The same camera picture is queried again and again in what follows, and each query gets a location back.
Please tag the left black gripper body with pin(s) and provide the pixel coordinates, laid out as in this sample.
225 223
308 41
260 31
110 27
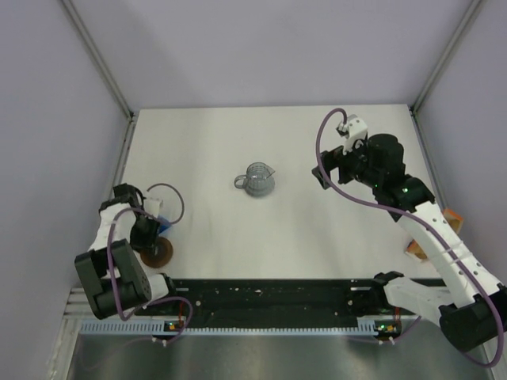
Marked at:
144 232

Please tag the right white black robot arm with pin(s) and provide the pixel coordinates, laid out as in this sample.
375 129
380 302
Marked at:
471 310

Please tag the grey glass coffee server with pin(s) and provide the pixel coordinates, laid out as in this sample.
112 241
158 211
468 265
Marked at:
258 181

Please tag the grey slotted cable duct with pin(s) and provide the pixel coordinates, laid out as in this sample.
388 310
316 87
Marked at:
168 328

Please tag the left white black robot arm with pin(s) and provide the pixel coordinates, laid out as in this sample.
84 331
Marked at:
129 239

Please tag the aluminium corner post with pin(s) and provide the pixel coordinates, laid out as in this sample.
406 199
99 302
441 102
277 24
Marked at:
96 57
451 47

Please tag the aluminium front frame rail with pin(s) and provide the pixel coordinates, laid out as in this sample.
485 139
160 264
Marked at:
77 305

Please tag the left aluminium corner post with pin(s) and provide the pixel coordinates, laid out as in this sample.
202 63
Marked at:
96 57

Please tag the orange coffee filter packet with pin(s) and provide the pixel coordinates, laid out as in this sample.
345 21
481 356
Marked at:
454 220

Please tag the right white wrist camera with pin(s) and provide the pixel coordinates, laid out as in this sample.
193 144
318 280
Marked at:
355 132

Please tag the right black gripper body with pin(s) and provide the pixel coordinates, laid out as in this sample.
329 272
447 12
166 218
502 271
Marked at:
353 165

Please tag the right aluminium corner post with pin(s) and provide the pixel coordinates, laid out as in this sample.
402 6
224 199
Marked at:
451 47

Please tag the blue glass ribbed dripper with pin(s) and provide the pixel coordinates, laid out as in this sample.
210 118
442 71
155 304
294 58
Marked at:
165 224

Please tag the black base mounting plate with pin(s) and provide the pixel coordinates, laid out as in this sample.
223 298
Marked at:
339 296

